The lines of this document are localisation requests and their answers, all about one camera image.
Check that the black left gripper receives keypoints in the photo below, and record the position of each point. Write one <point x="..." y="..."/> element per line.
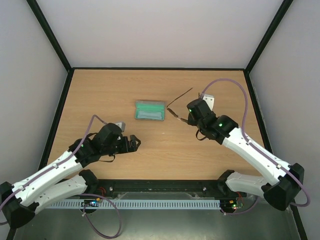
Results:
<point x="133" y="148"/>

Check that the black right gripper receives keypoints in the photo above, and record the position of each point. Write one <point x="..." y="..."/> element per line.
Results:
<point x="191" y="120"/>

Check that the black round sunglasses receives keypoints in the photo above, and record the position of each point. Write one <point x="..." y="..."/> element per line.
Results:
<point x="174" y="113"/>

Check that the grey felt glasses case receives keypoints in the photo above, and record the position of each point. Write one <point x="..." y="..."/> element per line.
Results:
<point x="149" y="106"/>

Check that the light blue cleaning cloth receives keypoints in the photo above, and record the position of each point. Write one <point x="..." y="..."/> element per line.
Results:
<point x="150" y="115"/>

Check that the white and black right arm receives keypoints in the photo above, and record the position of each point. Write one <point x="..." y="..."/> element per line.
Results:
<point x="279" y="183"/>

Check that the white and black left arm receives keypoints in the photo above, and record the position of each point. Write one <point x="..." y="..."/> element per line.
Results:
<point x="65" y="177"/>

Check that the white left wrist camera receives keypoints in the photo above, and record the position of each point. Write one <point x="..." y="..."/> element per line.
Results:
<point x="121" y="125"/>

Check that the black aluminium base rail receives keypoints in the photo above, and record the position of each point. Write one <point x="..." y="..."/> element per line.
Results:
<point x="203" y="188"/>

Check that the light blue slotted cable duct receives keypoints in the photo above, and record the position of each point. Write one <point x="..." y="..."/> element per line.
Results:
<point x="138" y="204"/>

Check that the black enclosure frame post right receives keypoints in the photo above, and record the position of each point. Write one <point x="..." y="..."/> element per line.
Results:
<point x="278" y="17"/>

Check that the black enclosure frame post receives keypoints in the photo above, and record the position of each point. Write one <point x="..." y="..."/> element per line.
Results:
<point x="38" y="13"/>
<point x="278" y="17"/>

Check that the black enclosure frame post left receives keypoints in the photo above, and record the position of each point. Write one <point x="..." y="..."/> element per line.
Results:
<point x="38" y="13"/>

